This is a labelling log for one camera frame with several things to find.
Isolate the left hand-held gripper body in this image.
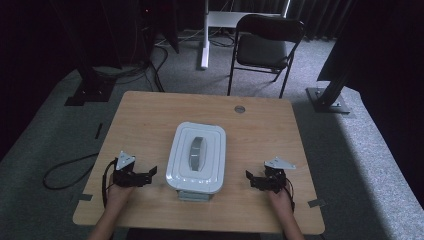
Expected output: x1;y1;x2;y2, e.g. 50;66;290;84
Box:
112;150;146;188

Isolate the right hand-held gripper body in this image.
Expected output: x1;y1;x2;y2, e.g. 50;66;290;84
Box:
264;156;297;194

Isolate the pale box lid grey handle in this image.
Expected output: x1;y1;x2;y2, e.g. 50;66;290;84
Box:
165;121;227;195

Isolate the clear brown storage box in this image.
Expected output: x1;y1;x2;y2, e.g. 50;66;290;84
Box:
177;189;214;203

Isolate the person's left hand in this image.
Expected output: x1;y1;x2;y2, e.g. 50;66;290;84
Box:
107;184;136;209

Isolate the person's right hand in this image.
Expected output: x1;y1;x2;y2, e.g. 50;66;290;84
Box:
268;189;294;214

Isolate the black metal stand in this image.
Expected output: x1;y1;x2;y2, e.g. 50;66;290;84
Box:
49;0;118;107
305;0;358;115

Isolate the black folding chair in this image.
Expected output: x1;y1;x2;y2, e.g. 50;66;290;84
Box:
227;13;306;99

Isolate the dark curtain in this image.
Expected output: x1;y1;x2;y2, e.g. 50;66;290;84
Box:
286;0;355;42

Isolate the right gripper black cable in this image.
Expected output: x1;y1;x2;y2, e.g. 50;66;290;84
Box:
284;179;296;213

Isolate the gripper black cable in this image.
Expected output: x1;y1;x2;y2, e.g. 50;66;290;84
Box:
101;159;118;208
284;179;296;213

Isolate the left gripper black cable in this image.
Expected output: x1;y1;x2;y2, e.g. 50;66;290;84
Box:
101;159;118;208

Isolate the black floor cable loop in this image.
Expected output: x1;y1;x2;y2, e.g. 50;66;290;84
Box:
42;152;100;191

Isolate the black floor cable bundle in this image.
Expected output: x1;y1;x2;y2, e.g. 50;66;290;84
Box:
93;43;168;93

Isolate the white desk frame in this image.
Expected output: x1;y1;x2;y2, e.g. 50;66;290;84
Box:
199;0;291;70

